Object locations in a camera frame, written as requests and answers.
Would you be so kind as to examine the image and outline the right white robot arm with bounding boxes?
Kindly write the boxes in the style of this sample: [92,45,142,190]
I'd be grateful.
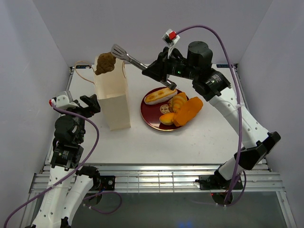
[142,41,281,189]

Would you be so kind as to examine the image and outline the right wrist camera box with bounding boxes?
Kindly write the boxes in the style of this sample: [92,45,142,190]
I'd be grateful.
[162,29,180,47]

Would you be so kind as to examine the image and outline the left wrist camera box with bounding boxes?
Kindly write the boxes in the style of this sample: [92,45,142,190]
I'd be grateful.
[49,90,73,110]

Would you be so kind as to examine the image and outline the brown chocolate bread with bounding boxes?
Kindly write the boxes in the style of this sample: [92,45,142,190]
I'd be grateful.
[95,52,116,75]

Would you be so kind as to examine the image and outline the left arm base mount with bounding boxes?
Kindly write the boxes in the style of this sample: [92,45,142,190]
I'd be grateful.
[91,175,116,191]

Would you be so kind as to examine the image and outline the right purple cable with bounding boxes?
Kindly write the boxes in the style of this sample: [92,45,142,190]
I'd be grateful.
[175,25,247,207]

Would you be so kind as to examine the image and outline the croissant bread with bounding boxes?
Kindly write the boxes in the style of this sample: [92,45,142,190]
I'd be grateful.
[168,92,188,113]

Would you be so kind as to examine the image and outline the orange loaf bread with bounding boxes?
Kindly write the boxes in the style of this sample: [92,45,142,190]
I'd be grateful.
[172,97,203,127]

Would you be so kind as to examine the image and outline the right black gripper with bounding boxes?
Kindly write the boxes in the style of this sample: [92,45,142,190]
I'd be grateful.
[142,47,198,82]

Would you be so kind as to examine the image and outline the long white iced bread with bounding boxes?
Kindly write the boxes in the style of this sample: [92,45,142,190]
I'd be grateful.
[144,87,178,105]

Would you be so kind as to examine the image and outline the dark red round plate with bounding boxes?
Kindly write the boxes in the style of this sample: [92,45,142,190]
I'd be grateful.
[140,98,180,132]

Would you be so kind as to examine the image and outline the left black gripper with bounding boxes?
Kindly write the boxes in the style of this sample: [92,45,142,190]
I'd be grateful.
[55,94,100,143]

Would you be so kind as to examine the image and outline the small orange sugared bun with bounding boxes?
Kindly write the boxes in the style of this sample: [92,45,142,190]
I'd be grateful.
[159,113,175,125]

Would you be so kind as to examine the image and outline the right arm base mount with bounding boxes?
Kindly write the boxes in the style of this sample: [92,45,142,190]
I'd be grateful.
[195,170,231,190]

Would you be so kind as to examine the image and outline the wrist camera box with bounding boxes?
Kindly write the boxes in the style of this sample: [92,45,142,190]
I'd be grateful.
[162,29,180,47]
[49,90,73,110]

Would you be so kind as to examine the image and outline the cream paper bag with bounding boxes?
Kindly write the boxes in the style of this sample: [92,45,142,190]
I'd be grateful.
[75,53,131,131]

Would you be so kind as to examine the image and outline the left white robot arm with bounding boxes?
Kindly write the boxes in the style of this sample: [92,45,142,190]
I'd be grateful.
[31,91,101,228]

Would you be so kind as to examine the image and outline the aluminium frame rail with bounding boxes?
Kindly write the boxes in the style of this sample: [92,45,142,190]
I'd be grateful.
[28,163,285,193]

